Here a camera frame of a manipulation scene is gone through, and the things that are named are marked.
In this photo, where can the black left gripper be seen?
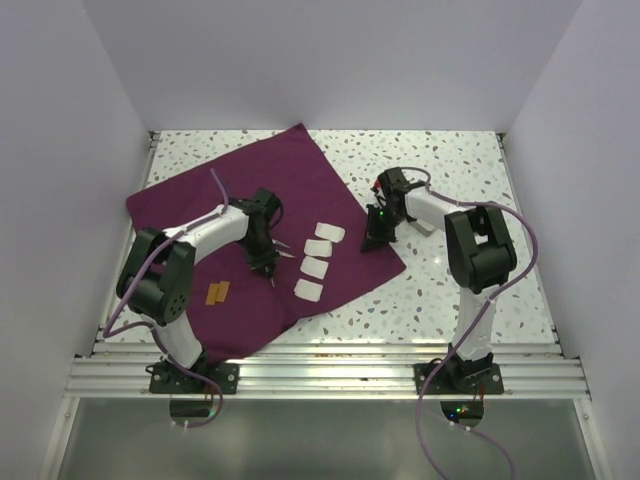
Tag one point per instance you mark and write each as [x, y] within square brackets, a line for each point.
[259, 262]

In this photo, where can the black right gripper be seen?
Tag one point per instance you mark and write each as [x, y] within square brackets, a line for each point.
[376, 238]

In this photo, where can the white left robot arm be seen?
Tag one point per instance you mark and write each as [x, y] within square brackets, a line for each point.
[156, 281]

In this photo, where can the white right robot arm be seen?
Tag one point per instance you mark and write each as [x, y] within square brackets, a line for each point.
[480, 255]

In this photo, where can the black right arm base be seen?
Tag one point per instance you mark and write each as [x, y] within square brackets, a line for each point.
[466, 377]

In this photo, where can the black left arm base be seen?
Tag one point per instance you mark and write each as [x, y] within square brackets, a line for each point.
[202, 377]

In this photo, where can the white gauze pad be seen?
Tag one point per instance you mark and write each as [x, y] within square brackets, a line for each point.
[329, 232]
[308, 290]
[314, 267]
[318, 248]

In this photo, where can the steel instrument tray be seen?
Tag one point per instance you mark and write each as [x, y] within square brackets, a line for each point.
[423, 228]

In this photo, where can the purple cloth mat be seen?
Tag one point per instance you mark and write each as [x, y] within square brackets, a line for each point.
[232, 253]

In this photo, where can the orange adhesive bandage strips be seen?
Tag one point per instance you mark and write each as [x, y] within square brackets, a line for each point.
[217, 293]

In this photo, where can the aluminium rail frame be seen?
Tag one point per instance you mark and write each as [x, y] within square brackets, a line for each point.
[367, 348]

